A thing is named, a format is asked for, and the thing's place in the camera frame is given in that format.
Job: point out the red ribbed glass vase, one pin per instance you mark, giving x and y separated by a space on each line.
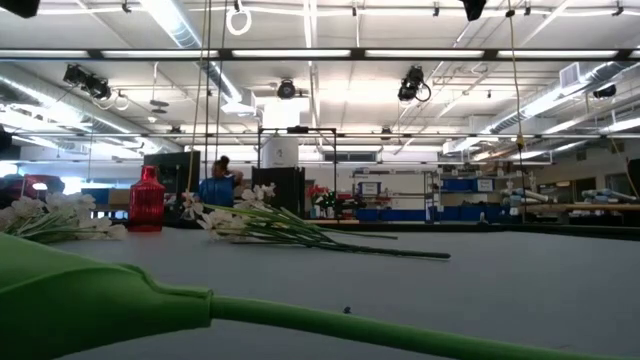
146 205

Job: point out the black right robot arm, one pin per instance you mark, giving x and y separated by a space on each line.
473 7

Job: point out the white artificial flower bunch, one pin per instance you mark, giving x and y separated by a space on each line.
60 215
280 227

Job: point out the person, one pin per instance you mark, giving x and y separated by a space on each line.
217 192

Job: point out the dark flat monitor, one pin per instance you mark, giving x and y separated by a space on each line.
280 190
170 170

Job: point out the black ceiling dome fixture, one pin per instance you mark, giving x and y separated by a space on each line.
605 91

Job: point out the background red flower bunch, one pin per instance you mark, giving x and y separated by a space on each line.
316 191

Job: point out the black ceiling camera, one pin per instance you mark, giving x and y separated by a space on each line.
411 82
286 90
87 80

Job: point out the black metal frame stand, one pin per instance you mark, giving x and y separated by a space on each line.
297 130

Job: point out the shelf with blue bins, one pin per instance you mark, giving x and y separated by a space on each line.
450 212

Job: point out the cardboard box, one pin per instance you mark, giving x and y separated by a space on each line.
120 196

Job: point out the black overhead frame beam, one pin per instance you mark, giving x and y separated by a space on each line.
357 54

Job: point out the red crate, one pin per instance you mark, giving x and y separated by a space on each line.
25 182

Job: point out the white cylindrical tank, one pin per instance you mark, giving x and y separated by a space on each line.
280 152

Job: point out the background black robot arm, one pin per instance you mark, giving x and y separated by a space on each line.
345 205

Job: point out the grey background robot arm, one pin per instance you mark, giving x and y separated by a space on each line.
607 195
525 196

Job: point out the blue box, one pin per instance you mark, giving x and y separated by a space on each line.
97 196

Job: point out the artificial tulip with green leaf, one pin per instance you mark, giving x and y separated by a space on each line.
100 300

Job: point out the wooden background table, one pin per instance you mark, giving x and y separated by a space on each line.
600 206

